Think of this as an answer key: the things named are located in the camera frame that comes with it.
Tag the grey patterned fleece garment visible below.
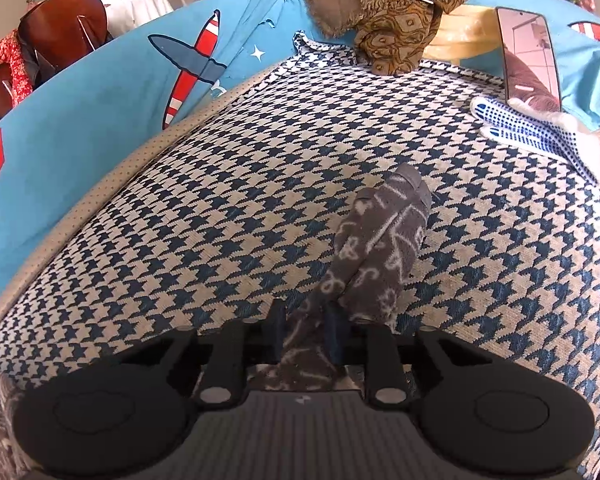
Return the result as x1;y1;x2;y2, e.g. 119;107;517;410
0;165;431;479

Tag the red floral cloth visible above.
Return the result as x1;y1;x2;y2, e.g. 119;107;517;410
0;29;33;106

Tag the blue cartoon print pillow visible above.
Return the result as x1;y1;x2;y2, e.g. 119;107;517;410
0;0;321;296

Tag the houndstooth sofa cushion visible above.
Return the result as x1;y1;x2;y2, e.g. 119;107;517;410
0;36;600;479

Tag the white tablecloth table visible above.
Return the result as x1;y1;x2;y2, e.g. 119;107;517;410
106;0;183;38

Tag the smartphone with dark frame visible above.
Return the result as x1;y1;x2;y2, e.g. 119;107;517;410
495;6;562;112

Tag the white blue dotted work glove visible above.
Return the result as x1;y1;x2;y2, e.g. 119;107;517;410
470;96;600;187

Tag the yellow cushion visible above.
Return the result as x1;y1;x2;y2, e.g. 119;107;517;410
424;4;502;65

